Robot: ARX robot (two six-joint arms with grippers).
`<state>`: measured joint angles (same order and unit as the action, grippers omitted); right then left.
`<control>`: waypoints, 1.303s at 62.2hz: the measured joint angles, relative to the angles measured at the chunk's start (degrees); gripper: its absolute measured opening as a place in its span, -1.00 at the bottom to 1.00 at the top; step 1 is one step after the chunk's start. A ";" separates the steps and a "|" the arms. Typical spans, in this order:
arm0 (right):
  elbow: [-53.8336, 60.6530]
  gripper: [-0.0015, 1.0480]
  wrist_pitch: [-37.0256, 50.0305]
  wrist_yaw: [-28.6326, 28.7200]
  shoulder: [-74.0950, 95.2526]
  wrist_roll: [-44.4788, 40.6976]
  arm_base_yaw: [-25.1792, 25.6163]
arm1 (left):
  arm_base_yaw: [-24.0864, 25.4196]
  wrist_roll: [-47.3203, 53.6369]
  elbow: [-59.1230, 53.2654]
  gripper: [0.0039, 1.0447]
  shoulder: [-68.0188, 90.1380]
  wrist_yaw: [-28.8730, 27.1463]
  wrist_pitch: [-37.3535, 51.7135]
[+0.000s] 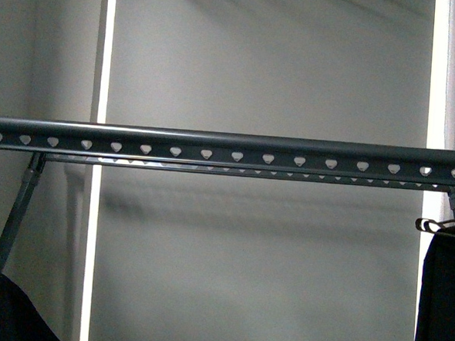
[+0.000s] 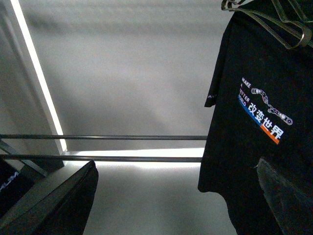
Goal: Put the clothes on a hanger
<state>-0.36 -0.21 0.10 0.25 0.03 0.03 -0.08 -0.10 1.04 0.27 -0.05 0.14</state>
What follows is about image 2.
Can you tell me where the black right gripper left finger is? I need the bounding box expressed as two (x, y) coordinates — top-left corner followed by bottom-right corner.
(0, 161), (99, 235)

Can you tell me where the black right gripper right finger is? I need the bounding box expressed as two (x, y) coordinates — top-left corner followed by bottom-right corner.
(257, 158), (313, 235)

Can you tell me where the black printed t-shirt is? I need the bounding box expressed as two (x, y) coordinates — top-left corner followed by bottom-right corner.
(198, 12), (313, 235)

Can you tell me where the gold metal clothes hanger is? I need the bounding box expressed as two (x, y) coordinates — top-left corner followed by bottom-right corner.
(221, 0), (313, 49)

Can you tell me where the grey rack support leg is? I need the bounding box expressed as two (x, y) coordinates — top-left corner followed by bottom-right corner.
(0, 139), (65, 177)

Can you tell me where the grey front rack rail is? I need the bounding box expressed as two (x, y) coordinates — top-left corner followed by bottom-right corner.
(0, 154), (203, 163)

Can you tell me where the grey rack rail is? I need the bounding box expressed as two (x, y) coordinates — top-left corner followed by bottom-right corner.
(0, 154), (203, 163)
(0, 134), (206, 141)

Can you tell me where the grey rear rack rail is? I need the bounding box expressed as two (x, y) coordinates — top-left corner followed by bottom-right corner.
(0, 134), (206, 141)

